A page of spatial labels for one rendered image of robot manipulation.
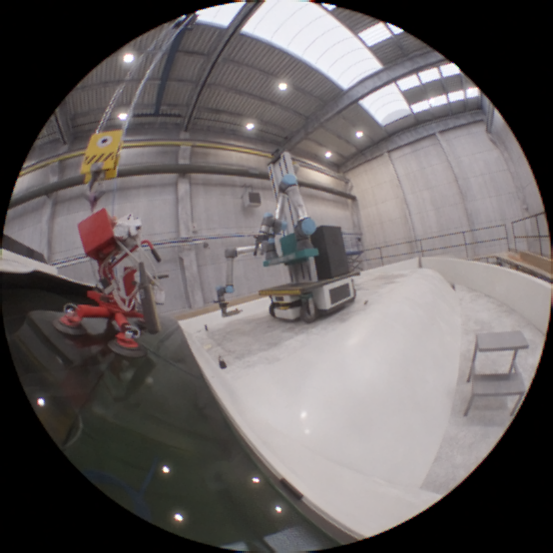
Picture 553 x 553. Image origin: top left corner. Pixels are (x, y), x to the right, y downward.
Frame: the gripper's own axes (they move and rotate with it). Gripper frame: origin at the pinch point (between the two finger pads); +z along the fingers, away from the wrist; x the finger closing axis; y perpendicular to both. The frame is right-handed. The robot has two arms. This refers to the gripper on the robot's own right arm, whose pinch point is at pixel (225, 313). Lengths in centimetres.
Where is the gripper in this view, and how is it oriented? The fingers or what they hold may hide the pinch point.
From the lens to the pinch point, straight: 202.4
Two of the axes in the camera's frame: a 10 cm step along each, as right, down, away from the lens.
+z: 1.8, 9.8, 0.2
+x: -5.7, 0.9, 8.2
